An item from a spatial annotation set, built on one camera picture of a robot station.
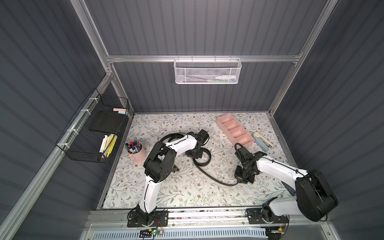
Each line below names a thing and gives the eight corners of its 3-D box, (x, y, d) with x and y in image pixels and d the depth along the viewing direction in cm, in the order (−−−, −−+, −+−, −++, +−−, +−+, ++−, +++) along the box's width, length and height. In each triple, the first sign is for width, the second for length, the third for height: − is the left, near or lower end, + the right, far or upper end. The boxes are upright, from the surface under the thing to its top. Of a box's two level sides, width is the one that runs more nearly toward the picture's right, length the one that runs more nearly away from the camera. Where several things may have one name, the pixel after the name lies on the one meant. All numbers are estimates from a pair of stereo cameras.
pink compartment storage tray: (237, 153, 100) (239, 147, 94) (215, 123, 116) (216, 117, 111) (252, 146, 103) (255, 140, 98) (228, 118, 120) (230, 112, 115)
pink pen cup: (134, 165, 94) (126, 154, 83) (132, 155, 99) (124, 143, 88) (148, 160, 97) (141, 148, 86) (145, 150, 101) (139, 138, 90)
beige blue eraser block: (265, 153, 99) (267, 150, 97) (249, 137, 108) (251, 134, 105) (271, 149, 101) (273, 146, 98) (255, 134, 110) (256, 131, 107)
